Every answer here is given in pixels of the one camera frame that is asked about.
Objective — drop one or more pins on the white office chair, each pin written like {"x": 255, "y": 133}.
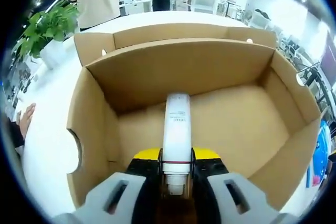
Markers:
{"x": 260, "y": 19}
{"x": 203, "y": 2}

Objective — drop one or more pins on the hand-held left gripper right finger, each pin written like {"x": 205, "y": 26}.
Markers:
{"x": 225, "y": 195}

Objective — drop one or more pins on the blue soft packet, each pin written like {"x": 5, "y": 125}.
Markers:
{"x": 319, "y": 155}

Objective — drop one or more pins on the brown cardboard shoe box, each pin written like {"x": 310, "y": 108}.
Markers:
{"x": 210, "y": 77}

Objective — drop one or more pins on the green potted plant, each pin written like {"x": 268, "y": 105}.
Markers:
{"x": 44, "y": 30}

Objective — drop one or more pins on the black tripod stand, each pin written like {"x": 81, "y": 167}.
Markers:
{"x": 313, "y": 73}

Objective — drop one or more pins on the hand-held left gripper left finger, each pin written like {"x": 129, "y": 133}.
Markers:
{"x": 126, "y": 195}

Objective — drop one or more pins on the white tube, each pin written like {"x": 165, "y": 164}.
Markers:
{"x": 176, "y": 129}

